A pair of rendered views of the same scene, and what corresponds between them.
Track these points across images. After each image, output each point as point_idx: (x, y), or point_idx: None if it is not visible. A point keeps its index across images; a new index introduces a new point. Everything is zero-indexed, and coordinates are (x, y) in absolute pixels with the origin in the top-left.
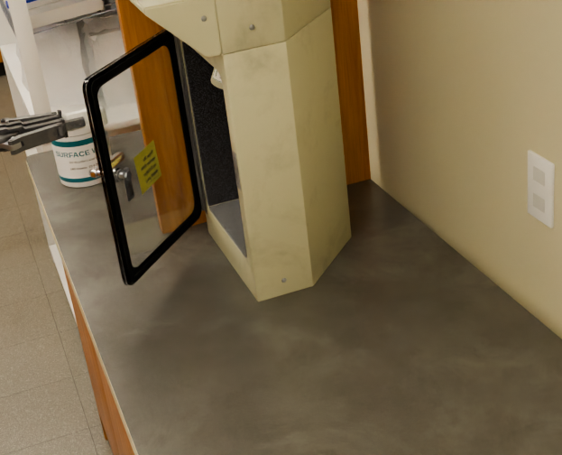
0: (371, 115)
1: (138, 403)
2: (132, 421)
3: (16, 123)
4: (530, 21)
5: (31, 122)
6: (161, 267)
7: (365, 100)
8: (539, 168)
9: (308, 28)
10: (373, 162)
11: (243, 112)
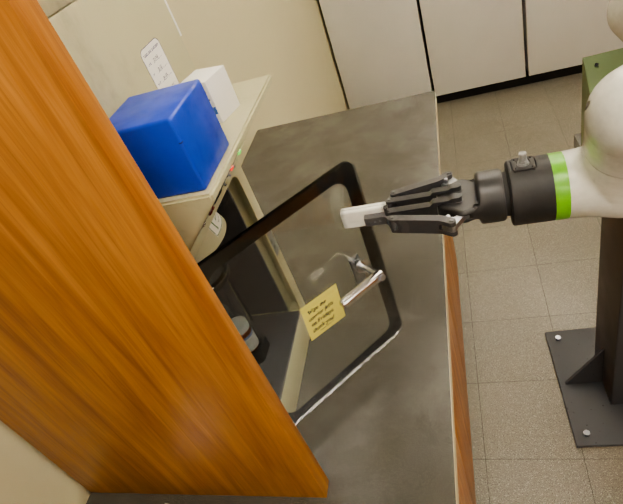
0: (32, 466)
1: (430, 248)
2: (438, 236)
3: (436, 198)
4: None
5: (420, 203)
6: (357, 405)
7: (15, 472)
8: None
9: None
10: (69, 501)
11: (242, 193)
